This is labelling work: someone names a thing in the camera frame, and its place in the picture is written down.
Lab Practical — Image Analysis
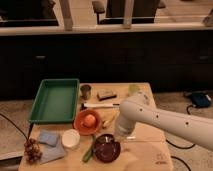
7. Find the orange plate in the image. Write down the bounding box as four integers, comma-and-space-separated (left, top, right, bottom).
74, 109, 102, 135

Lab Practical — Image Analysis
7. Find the metal cup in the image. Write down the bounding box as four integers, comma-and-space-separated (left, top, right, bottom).
80, 84, 91, 100

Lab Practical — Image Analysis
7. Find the bunch of grapes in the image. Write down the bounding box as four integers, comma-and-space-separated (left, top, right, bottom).
24, 138, 42, 164

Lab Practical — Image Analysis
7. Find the blue bag on floor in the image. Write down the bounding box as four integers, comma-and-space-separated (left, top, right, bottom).
189, 92, 212, 108

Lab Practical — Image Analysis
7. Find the purple bowl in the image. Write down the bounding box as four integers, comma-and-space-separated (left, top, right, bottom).
93, 134, 121, 163

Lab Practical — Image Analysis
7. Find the silver fork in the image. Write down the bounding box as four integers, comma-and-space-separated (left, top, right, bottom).
103, 135, 136, 144

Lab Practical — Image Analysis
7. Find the office chair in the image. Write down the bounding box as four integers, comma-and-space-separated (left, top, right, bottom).
92, 0, 166, 25

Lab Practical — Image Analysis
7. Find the white bowl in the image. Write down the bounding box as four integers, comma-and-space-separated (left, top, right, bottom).
62, 129, 80, 148

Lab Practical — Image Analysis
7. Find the orange fruit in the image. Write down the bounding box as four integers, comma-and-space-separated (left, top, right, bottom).
83, 114, 96, 128

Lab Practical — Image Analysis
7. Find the yellow corn cob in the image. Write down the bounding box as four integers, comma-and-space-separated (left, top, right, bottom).
102, 113, 116, 129

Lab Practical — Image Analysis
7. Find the black cable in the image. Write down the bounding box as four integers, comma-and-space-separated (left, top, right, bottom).
165, 104, 200, 171
0, 113, 35, 141

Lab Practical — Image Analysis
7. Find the grey-blue cloth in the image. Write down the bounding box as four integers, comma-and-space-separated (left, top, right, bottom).
40, 141, 66, 164

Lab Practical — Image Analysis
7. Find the black cable left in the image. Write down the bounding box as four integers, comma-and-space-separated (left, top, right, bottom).
0, 113, 35, 141

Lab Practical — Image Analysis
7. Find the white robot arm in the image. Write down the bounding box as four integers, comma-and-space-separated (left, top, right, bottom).
114, 92, 213, 151

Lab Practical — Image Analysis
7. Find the blue sponge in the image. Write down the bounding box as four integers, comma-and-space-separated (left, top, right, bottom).
38, 130, 59, 147

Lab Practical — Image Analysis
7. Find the yellow-green cup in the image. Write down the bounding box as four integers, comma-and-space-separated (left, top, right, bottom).
128, 84, 140, 96

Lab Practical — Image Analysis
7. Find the green plastic tray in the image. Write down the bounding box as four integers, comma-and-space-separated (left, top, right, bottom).
29, 79, 79, 124

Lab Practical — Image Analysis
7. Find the white handled knife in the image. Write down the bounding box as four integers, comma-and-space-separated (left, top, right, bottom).
80, 103, 120, 109

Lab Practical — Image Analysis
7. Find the black cable right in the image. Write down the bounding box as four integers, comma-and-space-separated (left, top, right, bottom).
165, 104, 200, 171

